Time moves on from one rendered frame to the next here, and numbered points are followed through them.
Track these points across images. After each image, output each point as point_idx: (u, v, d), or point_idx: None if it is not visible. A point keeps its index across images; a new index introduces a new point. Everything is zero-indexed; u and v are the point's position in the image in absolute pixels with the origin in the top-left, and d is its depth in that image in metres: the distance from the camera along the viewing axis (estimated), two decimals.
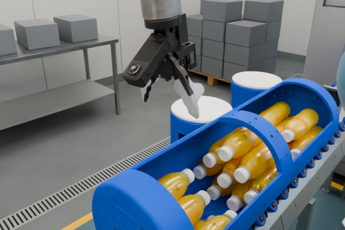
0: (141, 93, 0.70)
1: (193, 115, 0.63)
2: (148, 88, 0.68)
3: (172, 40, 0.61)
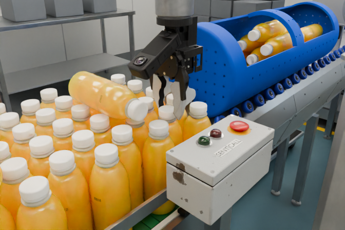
0: (155, 101, 0.69)
1: (176, 117, 0.66)
2: (160, 93, 0.67)
3: (181, 40, 0.63)
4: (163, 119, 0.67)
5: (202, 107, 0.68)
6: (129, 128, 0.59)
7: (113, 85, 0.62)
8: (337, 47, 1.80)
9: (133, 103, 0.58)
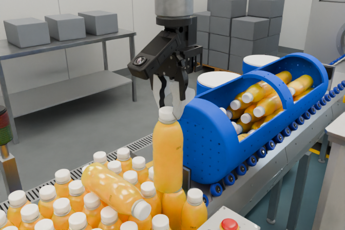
0: (156, 102, 0.69)
1: (175, 116, 0.66)
2: (160, 93, 0.67)
3: (181, 40, 0.62)
4: (164, 120, 0.67)
5: (198, 197, 0.78)
6: (135, 226, 0.69)
7: (121, 185, 0.71)
8: (329, 87, 1.90)
9: (138, 206, 0.68)
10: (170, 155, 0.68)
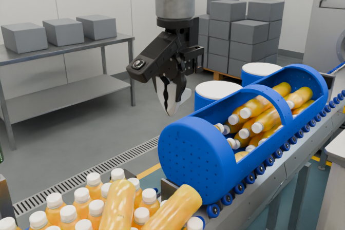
0: (161, 104, 0.68)
1: (169, 114, 0.67)
2: (165, 94, 0.66)
3: (181, 41, 0.61)
4: None
5: (197, 228, 0.74)
6: None
7: (130, 227, 0.70)
8: (328, 96, 1.87)
9: None
10: None
